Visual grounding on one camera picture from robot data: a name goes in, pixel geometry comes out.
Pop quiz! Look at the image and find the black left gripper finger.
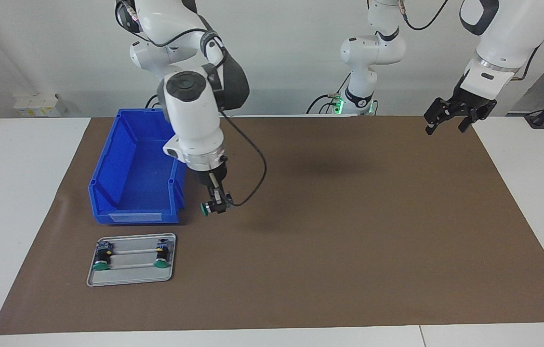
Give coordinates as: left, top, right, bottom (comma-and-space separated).
424, 98, 460, 135
459, 107, 488, 133

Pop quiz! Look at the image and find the green push button switch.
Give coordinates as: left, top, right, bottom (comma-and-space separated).
200, 200, 229, 216
153, 239, 172, 268
93, 242, 114, 271

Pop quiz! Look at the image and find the blue plastic storage bin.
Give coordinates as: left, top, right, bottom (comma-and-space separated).
88, 108, 188, 226

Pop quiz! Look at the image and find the silver metal tray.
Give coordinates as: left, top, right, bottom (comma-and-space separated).
86, 233, 177, 288

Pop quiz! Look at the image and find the brown paper table mat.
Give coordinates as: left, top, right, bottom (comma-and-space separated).
0, 116, 544, 335

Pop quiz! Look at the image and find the white box with yellow labels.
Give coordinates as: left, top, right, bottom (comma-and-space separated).
13, 93, 66, 118

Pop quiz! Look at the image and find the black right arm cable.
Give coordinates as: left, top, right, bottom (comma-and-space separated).
115, 0, 267, 208

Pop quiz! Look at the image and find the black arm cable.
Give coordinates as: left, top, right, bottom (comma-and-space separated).
115, 0, 267, 208
397, 0, 544, 82

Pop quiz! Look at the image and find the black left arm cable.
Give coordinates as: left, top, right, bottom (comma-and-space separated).
397, 0, 544, 82

